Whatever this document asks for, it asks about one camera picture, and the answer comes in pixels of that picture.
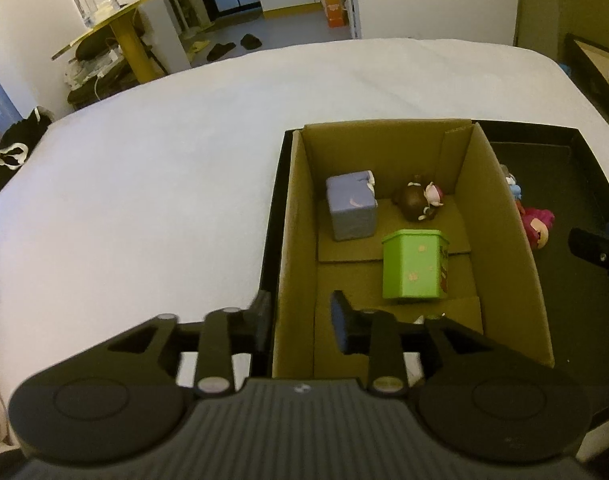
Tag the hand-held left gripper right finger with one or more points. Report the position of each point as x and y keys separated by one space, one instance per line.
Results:
x=342 y=322

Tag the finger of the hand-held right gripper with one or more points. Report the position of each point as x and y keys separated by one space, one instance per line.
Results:
x=597 y=250

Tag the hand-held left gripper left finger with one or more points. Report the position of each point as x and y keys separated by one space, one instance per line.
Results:
x=262 y=317

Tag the brown cardboard box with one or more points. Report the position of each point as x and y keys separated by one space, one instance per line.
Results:
x=349 y=280

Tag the pink figurine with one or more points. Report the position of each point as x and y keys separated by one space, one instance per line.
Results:
x=537 y=222

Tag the black tray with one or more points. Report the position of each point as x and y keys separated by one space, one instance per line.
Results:
x=569 y=320

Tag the green box toy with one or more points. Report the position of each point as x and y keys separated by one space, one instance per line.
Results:
x=409 y=267

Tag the blue figurine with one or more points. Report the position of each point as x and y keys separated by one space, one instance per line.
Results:
x=512 y=185

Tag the lavender grey cube toy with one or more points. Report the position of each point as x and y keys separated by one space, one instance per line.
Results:
x=352 y=207

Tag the brown-haired figurine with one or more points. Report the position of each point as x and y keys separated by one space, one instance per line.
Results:
x=414 y=200

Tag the blue cloth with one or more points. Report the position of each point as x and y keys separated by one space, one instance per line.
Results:
x=565 y=70

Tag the black shallow box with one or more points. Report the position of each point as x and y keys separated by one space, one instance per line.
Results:
x=587 y=67

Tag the black slipper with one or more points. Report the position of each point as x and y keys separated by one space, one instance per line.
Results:
x=251 y=41
x=220 y=51

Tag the yellow slippers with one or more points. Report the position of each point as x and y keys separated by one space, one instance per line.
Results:
x=198 y=46

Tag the black cloth with white print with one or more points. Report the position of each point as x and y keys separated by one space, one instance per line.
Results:
x=19 y=152

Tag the white power strip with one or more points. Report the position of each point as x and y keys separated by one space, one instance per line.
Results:
x=97 y=62

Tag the orange carton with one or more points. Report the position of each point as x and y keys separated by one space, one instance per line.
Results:
x=334 y=10

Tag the round table with yellow leg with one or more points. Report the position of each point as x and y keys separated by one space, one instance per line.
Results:
x=129 y=17

